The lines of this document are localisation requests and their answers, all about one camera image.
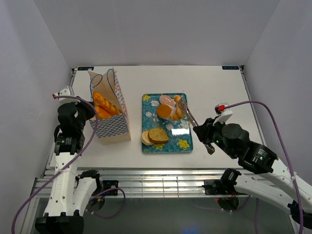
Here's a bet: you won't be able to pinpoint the metal tongs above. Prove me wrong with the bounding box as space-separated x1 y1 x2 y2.
178 97 215 155

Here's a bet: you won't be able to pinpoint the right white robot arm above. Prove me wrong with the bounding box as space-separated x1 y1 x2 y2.
192 118 312 229

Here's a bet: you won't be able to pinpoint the orange long fake bread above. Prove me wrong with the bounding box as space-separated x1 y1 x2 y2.
95 105 113 119

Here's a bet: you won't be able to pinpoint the right blue corner label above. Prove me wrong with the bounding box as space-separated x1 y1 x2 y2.
222 66 239 70

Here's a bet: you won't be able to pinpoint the brown baguette slice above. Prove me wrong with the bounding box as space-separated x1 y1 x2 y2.
148 128 169 144

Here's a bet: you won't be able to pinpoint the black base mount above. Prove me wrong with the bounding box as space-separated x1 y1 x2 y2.
102 180 119 196
201 179 228 195

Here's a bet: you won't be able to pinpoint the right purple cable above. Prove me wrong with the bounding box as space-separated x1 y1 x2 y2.
195 100 304 234

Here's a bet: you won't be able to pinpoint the left blue corner label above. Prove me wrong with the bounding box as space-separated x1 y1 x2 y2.
77 66 94 71

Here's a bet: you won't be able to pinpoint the pale round bread slice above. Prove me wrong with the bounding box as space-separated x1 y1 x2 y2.
140 131 153 146

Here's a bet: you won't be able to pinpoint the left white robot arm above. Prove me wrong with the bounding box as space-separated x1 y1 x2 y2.
35 100 103 234

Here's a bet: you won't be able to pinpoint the blue checkered paper bag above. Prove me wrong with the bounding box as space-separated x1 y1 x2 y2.
88 68 131 145

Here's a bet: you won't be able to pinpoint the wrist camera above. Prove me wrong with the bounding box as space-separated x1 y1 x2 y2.
213 103 233 126
52 86 74 99

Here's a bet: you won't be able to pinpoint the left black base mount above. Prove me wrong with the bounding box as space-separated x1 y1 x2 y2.
102 180 119 196

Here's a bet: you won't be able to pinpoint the twisted braided fake bread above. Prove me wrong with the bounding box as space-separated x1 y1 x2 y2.
93 92 122 115

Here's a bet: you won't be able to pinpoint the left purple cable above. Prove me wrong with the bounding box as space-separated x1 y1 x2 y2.
11 96 127 234

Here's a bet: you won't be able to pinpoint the white-edged fake bread slice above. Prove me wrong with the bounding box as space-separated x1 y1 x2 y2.
156 104 176 120

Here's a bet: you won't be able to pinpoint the purple cable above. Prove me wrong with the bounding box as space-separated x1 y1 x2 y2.
195 100 304 234
11 96 127 234

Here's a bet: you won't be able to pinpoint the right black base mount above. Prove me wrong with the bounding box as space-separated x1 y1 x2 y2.
201 179 228 195

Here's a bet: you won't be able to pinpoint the fake croissant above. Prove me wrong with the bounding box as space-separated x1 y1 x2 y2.
170 95 185 121

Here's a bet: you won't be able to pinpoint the pink round fake bread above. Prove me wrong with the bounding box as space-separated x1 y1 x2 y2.
159 95 175 107

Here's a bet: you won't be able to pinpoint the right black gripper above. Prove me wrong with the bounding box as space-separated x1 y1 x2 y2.
193 116 236 159

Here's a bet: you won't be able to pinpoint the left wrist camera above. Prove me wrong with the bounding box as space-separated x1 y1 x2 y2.
52 86 74 99

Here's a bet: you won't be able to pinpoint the blue corner label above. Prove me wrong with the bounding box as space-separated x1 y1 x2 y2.
222 66 239 70
77 66 94 71

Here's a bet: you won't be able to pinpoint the teal floral tray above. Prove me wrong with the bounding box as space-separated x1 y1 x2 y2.
141 93 193 154

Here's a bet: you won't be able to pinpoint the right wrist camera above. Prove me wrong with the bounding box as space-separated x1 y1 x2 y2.
213 103 233 126

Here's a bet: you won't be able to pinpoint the aluminium frame rail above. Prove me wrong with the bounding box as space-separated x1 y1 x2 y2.
30 168 294 199

